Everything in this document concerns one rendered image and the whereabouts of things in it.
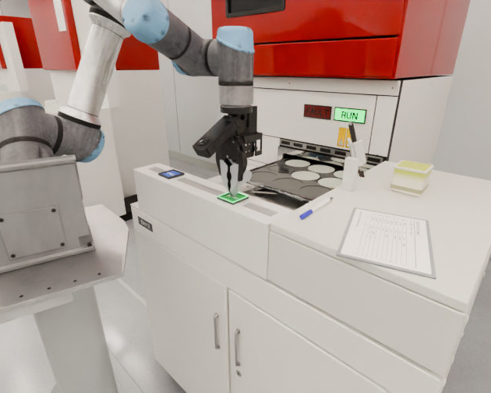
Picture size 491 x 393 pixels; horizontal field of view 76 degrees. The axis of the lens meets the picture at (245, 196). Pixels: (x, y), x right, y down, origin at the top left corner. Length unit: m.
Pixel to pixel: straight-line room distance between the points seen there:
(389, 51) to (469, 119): 1.58
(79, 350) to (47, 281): 0.32
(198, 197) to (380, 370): 0.52
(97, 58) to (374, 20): 0.80
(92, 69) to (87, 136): 0.18
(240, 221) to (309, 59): 0.70
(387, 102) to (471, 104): 1.49
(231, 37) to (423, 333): 0.61
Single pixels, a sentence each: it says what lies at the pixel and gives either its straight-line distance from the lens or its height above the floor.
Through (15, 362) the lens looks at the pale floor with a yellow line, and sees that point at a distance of 1.95.
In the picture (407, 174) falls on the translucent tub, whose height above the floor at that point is 1.02.
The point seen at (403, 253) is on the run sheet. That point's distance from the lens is 0.60.
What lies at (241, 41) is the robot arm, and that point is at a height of 1.30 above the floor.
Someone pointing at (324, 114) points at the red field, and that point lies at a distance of 1.24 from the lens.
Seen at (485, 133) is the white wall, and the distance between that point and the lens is 2.60.
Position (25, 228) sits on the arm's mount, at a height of 0.92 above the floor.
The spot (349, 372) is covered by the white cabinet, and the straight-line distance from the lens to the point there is 0.72.
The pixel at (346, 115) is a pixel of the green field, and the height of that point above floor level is 1.10.
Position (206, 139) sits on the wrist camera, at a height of 1.12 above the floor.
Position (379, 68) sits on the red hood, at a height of 1.25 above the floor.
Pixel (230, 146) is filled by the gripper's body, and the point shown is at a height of 1.10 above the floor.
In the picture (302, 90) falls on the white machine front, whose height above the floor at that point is 1.17.
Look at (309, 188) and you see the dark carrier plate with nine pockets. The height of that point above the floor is 0.90.
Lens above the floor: 1.26
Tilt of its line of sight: 23 degrees down
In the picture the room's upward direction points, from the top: straight up
